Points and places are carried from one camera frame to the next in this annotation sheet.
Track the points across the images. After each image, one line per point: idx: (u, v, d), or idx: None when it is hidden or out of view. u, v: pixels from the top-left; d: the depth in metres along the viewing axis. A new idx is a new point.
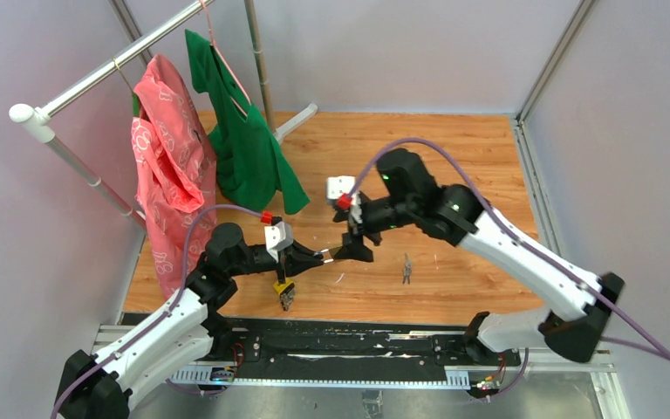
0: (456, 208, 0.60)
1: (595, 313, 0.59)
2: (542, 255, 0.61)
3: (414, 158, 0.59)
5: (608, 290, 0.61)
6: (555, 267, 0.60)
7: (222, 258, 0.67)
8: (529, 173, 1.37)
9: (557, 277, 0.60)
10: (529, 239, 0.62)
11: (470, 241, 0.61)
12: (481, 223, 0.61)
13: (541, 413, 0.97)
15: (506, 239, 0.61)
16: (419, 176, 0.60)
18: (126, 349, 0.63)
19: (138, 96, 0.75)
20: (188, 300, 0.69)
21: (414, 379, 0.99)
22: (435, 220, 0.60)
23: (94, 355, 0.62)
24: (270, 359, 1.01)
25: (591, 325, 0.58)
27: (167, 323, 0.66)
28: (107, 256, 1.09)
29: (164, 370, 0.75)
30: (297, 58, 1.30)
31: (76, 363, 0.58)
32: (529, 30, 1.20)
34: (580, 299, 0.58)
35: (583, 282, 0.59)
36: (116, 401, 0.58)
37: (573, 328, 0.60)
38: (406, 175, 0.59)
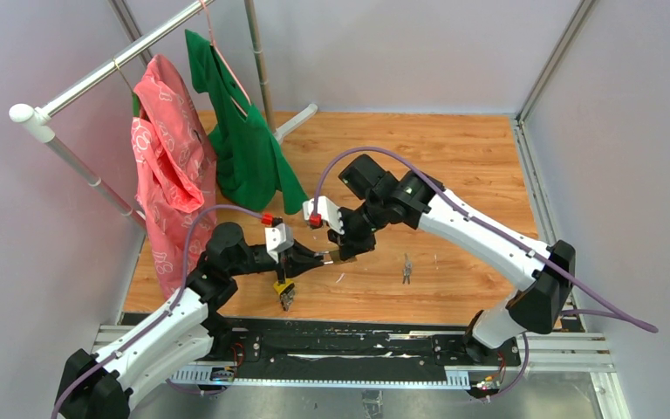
0: (409, 191, 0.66)
1: (544, 278, 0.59)
2: (491, 227, 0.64)
3: (364, 158, 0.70)
5: (559, 257, 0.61)
6: (504, 238, 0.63)
7: (222, 257, 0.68)
8: (529, 174, 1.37)
9: (508, 247, 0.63)
10: (480, 215, 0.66)
11: (427, 222, 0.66)
12: (434, 204, 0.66)
13: (541, 413, 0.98)
15: (457, 216, 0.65)
16: (371, 172, 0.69)
18: (126, 348, 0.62)
19: (137, 96, 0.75)
20: (188, 299, 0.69)
21: (414, 379, 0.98)
22: (393, 205, 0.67)
23: (94, 354, 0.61)
24: (270, 360, 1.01)
25: (540, 290, 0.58)
27: (167, 322, 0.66)
28: (107, 255, 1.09)
29: (164, 370, 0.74)
30: (297, 57, 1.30)
31: (76, 362, 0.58)
32: (529, 30, 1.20)
34: (529, 266, 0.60)
35: (531, 249, 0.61)
36: (116, 401, 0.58)
37: (527, 296, 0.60)
38: (359, 175, 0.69)
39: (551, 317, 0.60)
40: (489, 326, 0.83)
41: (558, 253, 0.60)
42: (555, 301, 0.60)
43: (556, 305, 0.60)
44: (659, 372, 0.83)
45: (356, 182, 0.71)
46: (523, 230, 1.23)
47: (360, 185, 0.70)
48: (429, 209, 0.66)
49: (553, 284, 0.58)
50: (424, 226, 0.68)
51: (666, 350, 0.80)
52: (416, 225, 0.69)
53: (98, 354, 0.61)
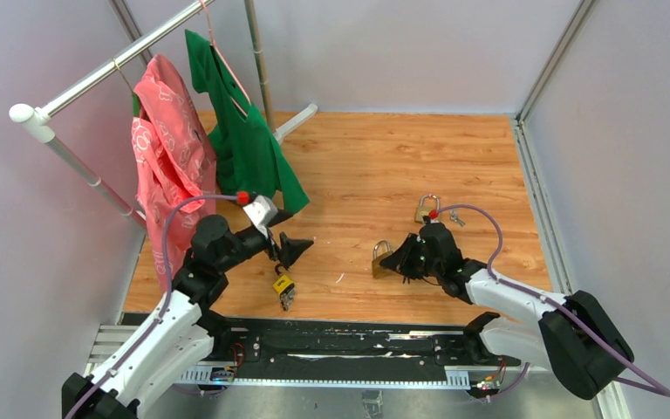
0: (462, 271, 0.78)
1: (553, 314, 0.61)
2: (517, 287, 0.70)
3: (446, 232, 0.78)
5: (575, 304, 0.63)
6: (524, 292, 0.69)
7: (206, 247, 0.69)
8: (529, 174, 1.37)
9: (524, 298, 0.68)
10: (509, 278, 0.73)
11: (472, 294, 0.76)
12: (475, 277, 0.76)
13: (541, 413, 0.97)
15: (490, 280, 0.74)
16: (447, 247, 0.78)
18: (121, 364, 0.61)
19: (138, 96, 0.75)
20: (177, 305, 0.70)
21: (413, 379, 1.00)
22: (450, 281, 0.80)
23: (89, 375, 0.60)
24: (270, 359, 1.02)
25: (547, 325, 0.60)
27: (160, 329, 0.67)
28: (107, 256, 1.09)
29: (168, 374, 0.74)
30: (297, 58, 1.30)
31: (73, 387, 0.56)
32: (529, 30, 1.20)
34: (539, 308, 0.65)
35: (544, 295, 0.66)
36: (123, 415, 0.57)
37: (547, 341, 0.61)
38: (438, 244, 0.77)
39: (579, 366, 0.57)
40: (510, 344, 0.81)
41: (574, 299, 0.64)
42: (577, 347, 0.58)
43: (582, 354, 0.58)
44: (659, 373, 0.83)
45: (430, 245, 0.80)
46: (523, 230, 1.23)
47: (434, 250, 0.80)
48: (472, 278, 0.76)
49: (564, 323, 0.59)
50: (474, 301, 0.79)
51: (666, 351, 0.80)
52: (467, 299, 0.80)
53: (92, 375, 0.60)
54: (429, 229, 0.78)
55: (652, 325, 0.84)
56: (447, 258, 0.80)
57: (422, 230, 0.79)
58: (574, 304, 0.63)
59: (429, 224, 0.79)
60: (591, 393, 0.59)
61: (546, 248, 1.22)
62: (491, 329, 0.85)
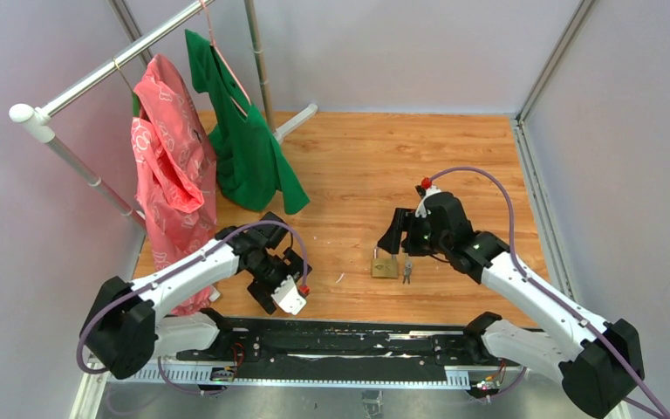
0: (477, 247, 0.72)
1: (593, 348, 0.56)
2: (548, 292, 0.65)
3: (454, 201, 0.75)
5: (615, 333, 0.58)
6: (560, 305, 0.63)
7: (274, 229, 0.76)
8: (529, 174, 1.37)
9: (559, 312, 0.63)
10: (538, 277, 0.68)
11: (488, 277, 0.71)
12: (496, 261, 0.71)
13: (541, 413, 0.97)
15: (516, 274, 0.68)
16: (456, 217, 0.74)
18: (161, 282, 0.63)
19: (138, 96, 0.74)
20: (222, 250, 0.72)
21: (414, 379, 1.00)
22: (461, 256, 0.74)
23: (131, 284, 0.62)
24: (270, 360, 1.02)
25: (587, 360, 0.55)
27: (201, 266, 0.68)
28: (107, 256, 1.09)
29: (181, 337, 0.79)
30: (297, 57, 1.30)
31: (112, 290, 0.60)
32: (529, 30, 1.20)
34: (579, 335, 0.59)
35: (584, 319, 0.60)
36: (146, 331, 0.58)
37: (577, 365, 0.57)
38: (445, 213, 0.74)
39: (603, 396, 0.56)
40: (514, 350, 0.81)
41: (615, 329, 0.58)
42: (608, 382, 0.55)
43: (611, 388, 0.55)
44: (658, 373, 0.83)
45: (438, 217, 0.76)
46: (523, 230, 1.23)
47: (442, 223, 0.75)
48: (490, 264, 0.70)
49: (604, 360, 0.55)
50: (486, 282, 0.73)
51: (666, 351, 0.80)
52: (478, 279, 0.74)
53: (133, 284, 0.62)
54: (438, 198, 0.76)
55: (652, 326, 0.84)
56: (458, 231, 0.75)
57: (429, 199, 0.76)
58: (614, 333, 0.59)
59: (435, 195, 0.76)
60: (598, 414, 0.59)
61: (546, 248, 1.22)
62: (495, 333, 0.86)
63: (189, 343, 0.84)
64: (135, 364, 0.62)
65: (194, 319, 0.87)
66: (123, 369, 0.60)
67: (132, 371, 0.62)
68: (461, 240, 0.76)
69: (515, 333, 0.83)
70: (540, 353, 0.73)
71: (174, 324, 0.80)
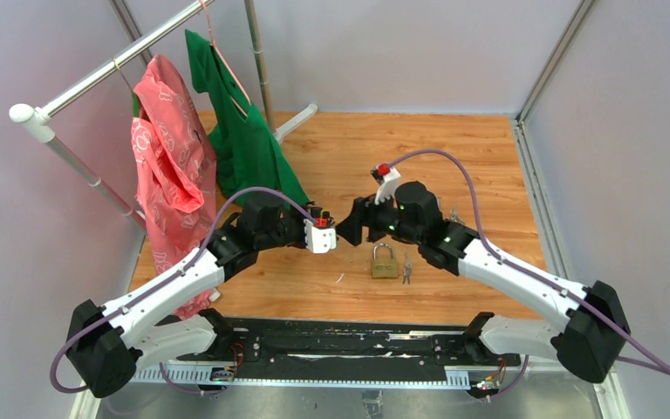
0: (449, 240, 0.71)
1: (577, 314, 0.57)
2: (526, 271, 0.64)
3: (430, 196, 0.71)
5: (595, 296, 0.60)
6: (539, 280, 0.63)
7: (252, 213, 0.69)
8: (529, 174, 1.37)
9: (541, 287, 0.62)
10: (513, 258, 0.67)
11: (464, 267, 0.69)
12: (470, 250, 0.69)
13: (542, 413, 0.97)
15: (491, 259, 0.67)
16: (430, 211, 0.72)
18: (134, 305, 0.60)
19: (138, 95, 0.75)
20: (203, 260, 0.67)
21: (413, 379, 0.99)
22: (434, 250, 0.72)
23: (104, 306, 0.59)
24: (270, 360, 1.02)
25: (575, 328, 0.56)
27: (181, 282, 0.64)
28: (107, 255, 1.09)
29: (171, 346, 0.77)
30: (297, 57, 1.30)
31: (83, 312, 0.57)
32: (529, 30, 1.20)
34: (564, 305, 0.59)
35: (564, 289, 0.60)
36: (119, 358, 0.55)
37: (566, 336, 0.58)
38: (421, 210, 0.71)
39: (598, 362, 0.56)
40: (510, 340, 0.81)
41: (595, 292, 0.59)
42: (599, 346, 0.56)
43: (602, 350, 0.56)
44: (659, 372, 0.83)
45: (412, 211, 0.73)
46: (523, 230, 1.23)
47: (415, 216, 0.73)
48: (465, 253, 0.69)
49: (590, 324, 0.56)
50: (463, 271, 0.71)
51: (666, 351, 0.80)
52: (454, 271, 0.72)
53: (105, 307, 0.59)
54: (409, 195, 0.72)
55: (651, 325, 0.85)
56: (431, 224, 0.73)
57: (404, 195, 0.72)
58: (594, 297, 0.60)
59: (410, 189, 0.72)
60: (600, 380, 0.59)
61: (546, 248, 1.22)
62: (491, 331, 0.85)
63: (181, 351, 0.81)
64: (118, 384, 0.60)
65: (189, 326, 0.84)
66: (102, 390, 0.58)
67: (114, 389, 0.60)
68: (433, 232, 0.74)
69: (507, 326, 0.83)
70: (539, 336, 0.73)
71: (165, 332, 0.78)
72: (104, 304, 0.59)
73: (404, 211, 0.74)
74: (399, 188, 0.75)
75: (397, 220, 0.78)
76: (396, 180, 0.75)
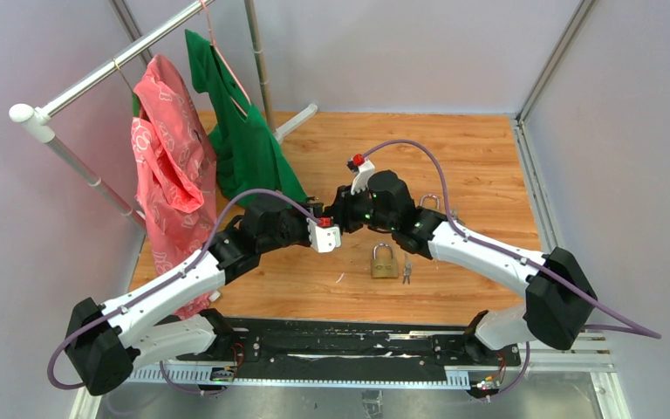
0: (420, 225, 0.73)
1: (536, 280, 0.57)
2: (488, 243, 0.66)
3: (400, 184, 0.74)
5: (554, 261, 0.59)
6: (501, 250, 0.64)
7: (255, 217, 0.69)
8: (529, 174, 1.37)
9: (502, 257, 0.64)
10: (478, 235, 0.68)
11: (434, 249, 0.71)
12: (439, 232, 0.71)
13: (541, 413, 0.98)
15: (457, 238, 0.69)
16: (401, 198, 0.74)
18: (133, 305, 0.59)
19: (138, 95, 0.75)
20: (204, 263, 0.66)
21: (413, 379, 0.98)
22: (406, 236, 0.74)
23: (104, 305, 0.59)
24: (270, 359, 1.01)
25: (534, 292, 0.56)
27: (181, 284, 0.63)
28: (107, 254, 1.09)
29: (169, 346, 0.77)
30: (297, 57, 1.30)
31: (83, 310, 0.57)
32: (529, 31, 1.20)
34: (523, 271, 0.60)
35: (523, 256, 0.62)
36: (117, 358, 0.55)
37: (529, 303, 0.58)
38: (393, 198, 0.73)
39: (562, 327, 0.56)
40: (496, 329, 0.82)
41: (553, 257, 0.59)
42: (560, 309, 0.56)
43: (564, 313, 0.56)
44: (659, 373, 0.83)
45: (385, 199, 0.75)
46: (523, 230, 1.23)
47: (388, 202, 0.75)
48: (434, 236, 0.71)
49: (548, 286, 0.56)
50: (436, 256, 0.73)
51: (666, 352, 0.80)
52: (427, 255, 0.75)
53: (105, 305, 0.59)
54: (381, 182, 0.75)
55: (651, 326, 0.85)
56: (403, 211, 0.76)
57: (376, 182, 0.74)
58: (554, 262, 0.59)
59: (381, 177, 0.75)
60: (568, 346, 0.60)
61: (546, 248, 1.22)
62: (483, 326, 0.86)
63: (180, 350, 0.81)
64: (114, 382, 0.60)
65: (189, 326, 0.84)
66: (98, 388, 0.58)
67: (110, 388, 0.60)
68: (405, 218, 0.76)
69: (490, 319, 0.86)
70: (516, 315, 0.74)
71: (164, 331, 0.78)
72: (104, 303, 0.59)
73: (377, 200, 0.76)
74: (374, 178, 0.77)
75: (371, 209, 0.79)
76: (371, 170, 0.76)
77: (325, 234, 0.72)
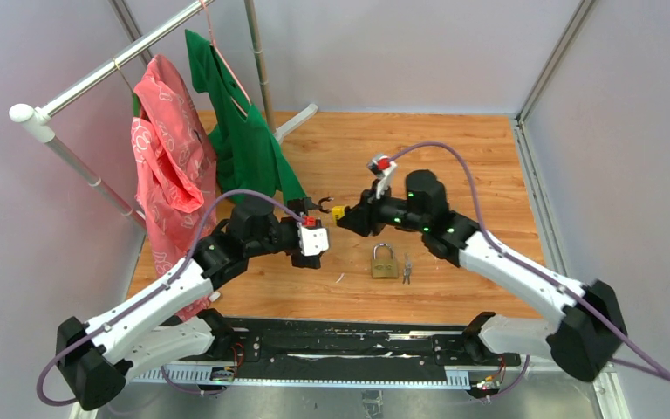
0: (452, 231, 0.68)
1: (572, 311, 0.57)
2: (524, 264, 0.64)
3: (440, 187, 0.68)
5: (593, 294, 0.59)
6: (536, 273, 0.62)
7: (240, 223, 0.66)
8: (529, 174, 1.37)
9: (537, 281, 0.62)
10: (514, 252, 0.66)
11: (465, 258, 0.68)
12: (472, 242, 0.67)
13: (541, 413, 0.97)
15: (492, 251, 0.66)
16: (437, 202, 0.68)
18: (117, 322, 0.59)
19: (137, 96, 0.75)
20: (188, 272, 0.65)
21: (413, 379, 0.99)
22: (436, 241, 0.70)
23: (87, 324, 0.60)
24: (270, 359, 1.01)
25: (569, 324, 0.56)
27: (165, 296, 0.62)
28: (107, 255, 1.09)
29: (164, 353, 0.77)
30: (297, 58, 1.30)
31: (68, 330, 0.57)
32: (529, 30, 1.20)
34: (558, 300, 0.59)
35: (563, 285, 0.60)
36: (103, 376, 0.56)
37: (558, 332, 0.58)
38: (428, 200, 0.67)
39: (590, 360, 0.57)
40: (507, 338, 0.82)
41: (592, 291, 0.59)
42: (591, 342, 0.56)
43: (595, 347, 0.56)
44: (659, 373, 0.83)
45: (418, 201, 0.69)
46: (523, 230, 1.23)
47: (422, 204, 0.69)
48: (467, 245, 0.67)
49: (584, 320, 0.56)
50: (464, 264, 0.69)
51: (666, 352, 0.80)
52: (454, 263, 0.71)
53: (89, 325, 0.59)
54: (419, 182, 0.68)
55: (651, 326, 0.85)
56: (436, 214, 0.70)
57: (412, 182, 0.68)
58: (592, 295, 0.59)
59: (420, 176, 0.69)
60: (591, 376, 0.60)
61: (546, 248, 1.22)
62: (491, 330, 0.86)
63: (176, 356, 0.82)
64: (108, 396, 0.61)
65: (185, 330, 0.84)
66: (92, 403, 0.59)
67: (104, 401, 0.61)
68: (439, 222, 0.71)
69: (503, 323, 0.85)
70: (536, 334, 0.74)
71: (159, 339, 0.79)
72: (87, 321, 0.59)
73: (410, 200, 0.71)
74: (411, 175, 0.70)
75: (402, 209, 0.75)
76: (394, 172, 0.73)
77: (312, 234, 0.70)
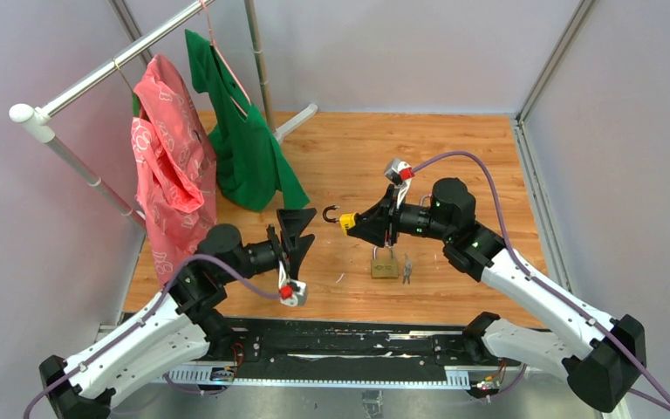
0: (477, 245, 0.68)
1: (603, 347, 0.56)
2: (554, 291, 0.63)
3: (470, 200, 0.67)
5: (622, 330, 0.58)
6: (565, 304, 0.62)
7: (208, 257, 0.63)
8: (529, 174, 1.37)
9: (566, 312, 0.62)
10: (543, 277, 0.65)
11: (488, 276, 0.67)
12: (498, 259, 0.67)
13: (541, 413, 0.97)
15: (519, 273, 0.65)
16: (467, 215, 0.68)
18: (92, 361, 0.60)
19: (138, 96, 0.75)
20: (163, 308, 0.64)
21: (414, 379, 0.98)
22: (459, 254, 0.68)
23: (67, 361, 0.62)
24: (270, 360, 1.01)
25: (597, 360, 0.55)
27: (140, 333, 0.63)
28: (107, 257, 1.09)
29: (153, 371, 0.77)
30: (297, 58, 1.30)
31: (48, 369, 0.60)
32: (529, 30, 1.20)
34: (587, 334, 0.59)
35: (592, 318, 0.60)
36: (85, 410, 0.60)
37: (584, 364, 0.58)
38: (458, 212, 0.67)
39: (611, 394, 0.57)
40: (514, 348, 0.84)
41: (621, 326, 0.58)
42: (617, 379, 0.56)
43: (618, 383, 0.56)
44: (659, 374, 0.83)
45: (446, 210, 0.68)
46: (523, 230, 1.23)
47: (451, 214, 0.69)
48: (493, 263, 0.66)
49: (613, 357, 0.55)
50: (486, 280, 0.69)
51: (666, 352, 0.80)
52: (476, 278, 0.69)
53: (67, 363, 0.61)
54: (449, 192, 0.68)
55: (652, 326, 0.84)
56: (462, 226, 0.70)
57: (442, 192, 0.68)
58: (621, 331, 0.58)
59: (450, 188, 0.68)
60: (608, 408, 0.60)
61: (546, 248, 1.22)
62: (495, 336, 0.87)
63: (171, 368, 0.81)
64: None
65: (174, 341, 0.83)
66: None
67: None
68: (462, 233, 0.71)
69: (515, 332, 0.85)
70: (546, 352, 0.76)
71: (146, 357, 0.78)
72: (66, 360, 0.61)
73: (437, 209, 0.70)
74: (440, 185, 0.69)
75: (424, 218, 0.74)
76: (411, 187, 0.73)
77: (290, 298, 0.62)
